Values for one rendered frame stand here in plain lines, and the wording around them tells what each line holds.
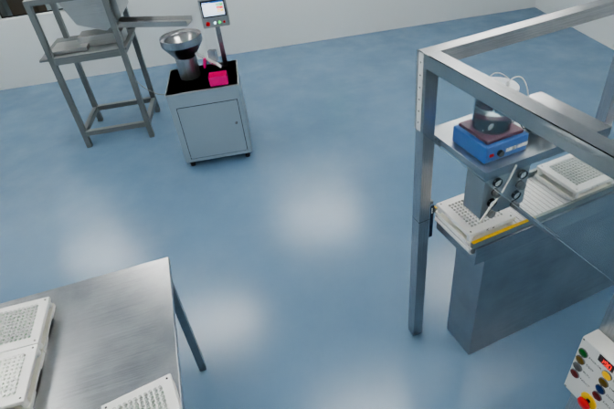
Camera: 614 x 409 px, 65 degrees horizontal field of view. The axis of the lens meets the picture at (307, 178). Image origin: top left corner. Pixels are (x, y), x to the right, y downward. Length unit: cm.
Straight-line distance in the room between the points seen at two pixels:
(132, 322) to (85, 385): 29
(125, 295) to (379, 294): 160
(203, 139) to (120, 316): 247
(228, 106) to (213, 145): 42
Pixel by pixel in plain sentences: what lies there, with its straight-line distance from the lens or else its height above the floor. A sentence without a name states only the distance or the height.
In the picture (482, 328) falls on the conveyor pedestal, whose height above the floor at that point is 20.
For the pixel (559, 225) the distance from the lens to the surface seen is 160.
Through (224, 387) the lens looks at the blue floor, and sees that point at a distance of 294.
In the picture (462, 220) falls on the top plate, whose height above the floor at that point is 100.
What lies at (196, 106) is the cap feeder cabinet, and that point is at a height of 62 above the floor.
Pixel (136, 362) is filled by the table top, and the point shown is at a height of 87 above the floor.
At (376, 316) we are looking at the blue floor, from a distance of 309.
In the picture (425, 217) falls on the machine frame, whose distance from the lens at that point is 235.
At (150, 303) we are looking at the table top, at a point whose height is 87.
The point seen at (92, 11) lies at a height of 132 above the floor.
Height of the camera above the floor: 246
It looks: 36 degrees down
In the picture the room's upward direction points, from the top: 7 degrees counter-clockwise
